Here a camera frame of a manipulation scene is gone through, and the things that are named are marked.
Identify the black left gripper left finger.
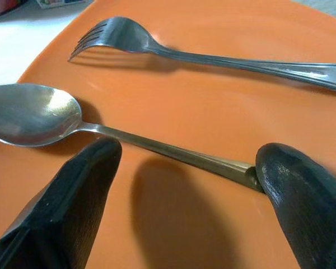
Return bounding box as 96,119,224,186
0,137,123,269

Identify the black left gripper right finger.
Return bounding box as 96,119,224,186
255,142,336,269

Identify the steel spoon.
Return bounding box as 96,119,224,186
0,83,265,194

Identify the orange round plate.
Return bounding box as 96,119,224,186
0,0,336,269

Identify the steel fork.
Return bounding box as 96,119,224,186
68,16,336,95

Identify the white Oatside carton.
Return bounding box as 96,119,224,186
36,0,95,9

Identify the red instant noodle bowl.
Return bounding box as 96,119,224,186
0,0,17,19

